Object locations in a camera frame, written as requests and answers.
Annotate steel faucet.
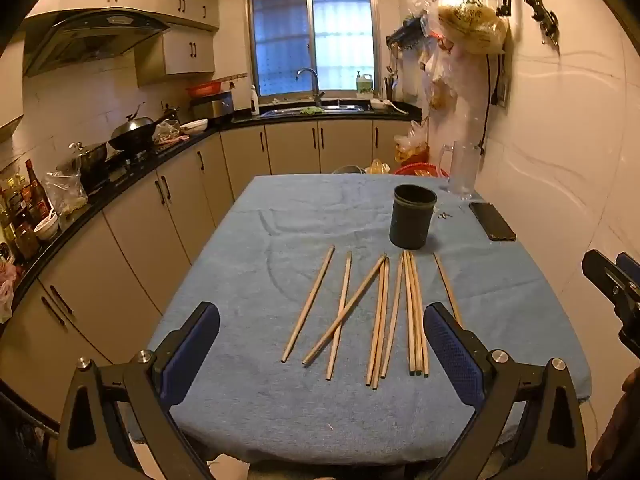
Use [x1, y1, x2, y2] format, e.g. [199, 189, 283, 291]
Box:
[296, 67, 326, 109]

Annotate blue tablecloth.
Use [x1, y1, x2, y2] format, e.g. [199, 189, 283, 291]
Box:
[127, 174, 593, 466]

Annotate white ladle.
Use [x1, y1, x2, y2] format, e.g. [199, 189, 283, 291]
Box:
[369, 98, 409, 115]

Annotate black power cable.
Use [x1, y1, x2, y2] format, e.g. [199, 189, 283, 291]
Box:
[477, 52, 507, 155]

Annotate plastic bag with food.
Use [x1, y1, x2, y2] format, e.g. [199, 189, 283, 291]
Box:
[152, 120, 182, 147]

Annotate small beige wall cabinet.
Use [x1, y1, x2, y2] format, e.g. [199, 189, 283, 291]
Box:
[136, 29, 217, 87]

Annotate steel pot with lid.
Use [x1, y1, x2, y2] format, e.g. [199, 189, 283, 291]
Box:
[69, 141, 110, 189]

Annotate pink plastic bag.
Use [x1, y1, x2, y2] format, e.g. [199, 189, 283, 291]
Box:
[0, 255, 21, 324]

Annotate row of sauce bottles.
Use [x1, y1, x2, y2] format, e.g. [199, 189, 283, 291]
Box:
[0, 158, 54, 262]

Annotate bundle of wooden chopsticks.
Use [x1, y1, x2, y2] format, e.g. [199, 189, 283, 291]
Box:
[281, 245, 463, 391]

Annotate wall utensil rack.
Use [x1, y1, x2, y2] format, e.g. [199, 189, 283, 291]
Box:
[385, 16, 431, 52]

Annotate dark plastic cup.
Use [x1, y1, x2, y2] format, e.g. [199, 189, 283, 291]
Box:
[389, 184, 439, 251]

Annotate clear glass pitcher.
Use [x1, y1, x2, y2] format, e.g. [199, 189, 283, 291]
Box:
[438, 141, 482, 201]

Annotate hanging bag of noodles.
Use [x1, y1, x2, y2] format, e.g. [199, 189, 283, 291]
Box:
[437, 0, 510, 56]

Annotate steel countertop appliance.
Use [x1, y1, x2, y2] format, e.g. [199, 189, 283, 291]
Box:
[191, 92, 235, 121]

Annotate kitchen window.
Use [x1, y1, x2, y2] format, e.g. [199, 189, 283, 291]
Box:
[245, 0, 382, 105]

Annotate red plastic basket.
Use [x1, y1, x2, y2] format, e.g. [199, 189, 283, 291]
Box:
[395, 162, 451, 179]

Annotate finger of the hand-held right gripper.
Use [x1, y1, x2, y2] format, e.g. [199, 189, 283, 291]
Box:
[582, 250, 640, 356]
[616, 252, 640, 302]

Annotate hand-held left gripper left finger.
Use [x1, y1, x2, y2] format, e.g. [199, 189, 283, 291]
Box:
[55, 301, 221, 480]

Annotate steel sink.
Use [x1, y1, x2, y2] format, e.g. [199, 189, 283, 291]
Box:
[260, 104, 367, 117]

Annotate person's right forearm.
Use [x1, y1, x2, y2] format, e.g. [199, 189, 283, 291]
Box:
[589, 365, 640, 480]

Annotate hanging clear plastic bags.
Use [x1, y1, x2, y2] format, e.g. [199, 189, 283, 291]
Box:
[419, 35, 467, 112]

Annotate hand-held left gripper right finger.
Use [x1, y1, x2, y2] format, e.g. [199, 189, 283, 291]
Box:
[422, 302, 588, 480]

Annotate black smartphone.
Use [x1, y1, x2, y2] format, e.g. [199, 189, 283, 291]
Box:
[468, 201, 517, 242]

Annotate small white bowl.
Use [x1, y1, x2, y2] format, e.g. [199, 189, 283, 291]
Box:
[33, 210, 60, 241]

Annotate beige lower cabinets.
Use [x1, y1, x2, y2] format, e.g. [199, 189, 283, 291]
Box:
[0, 119, 427, 431]

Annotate red plastic basin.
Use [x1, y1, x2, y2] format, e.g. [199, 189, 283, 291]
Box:
[185, 80, 224, 100]

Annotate clear plastic bag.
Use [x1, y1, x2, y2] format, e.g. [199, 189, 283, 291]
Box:
[43, 168, 90, 217]

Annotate yellow and red plastic bag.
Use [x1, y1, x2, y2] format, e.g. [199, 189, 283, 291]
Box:
[394, 120, 431, 166]

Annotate black countertop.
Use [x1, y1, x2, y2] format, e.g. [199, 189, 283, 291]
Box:
[0, 104, 424, 311]

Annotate black wok with lid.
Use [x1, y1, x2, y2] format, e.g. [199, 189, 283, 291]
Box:
[108, 102, 179, 154]

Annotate glass range hood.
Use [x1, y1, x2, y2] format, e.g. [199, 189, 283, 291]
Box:
[22, 9, 172, 78]

